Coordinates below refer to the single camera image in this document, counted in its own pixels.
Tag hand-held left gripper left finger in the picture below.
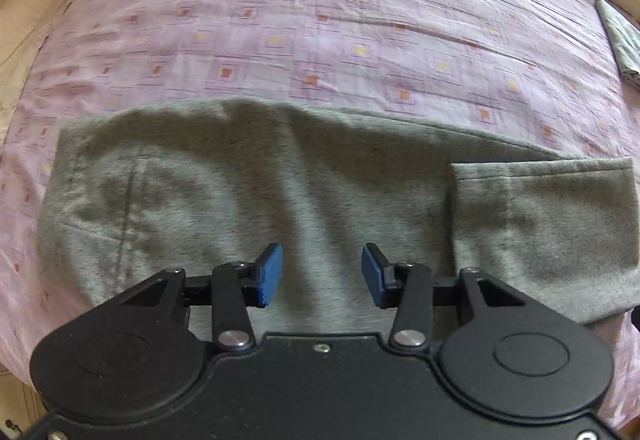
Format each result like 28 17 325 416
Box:
121 242 285 351

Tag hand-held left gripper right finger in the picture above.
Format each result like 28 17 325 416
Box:
361 242 521 350

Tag grey speckled pants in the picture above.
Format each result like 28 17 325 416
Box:
37 97 640 336

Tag folded blue-grey pants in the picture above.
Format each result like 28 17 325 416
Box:
594 0 640 90

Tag purple patterned bed sheet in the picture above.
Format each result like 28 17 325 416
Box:
0 0 640 391

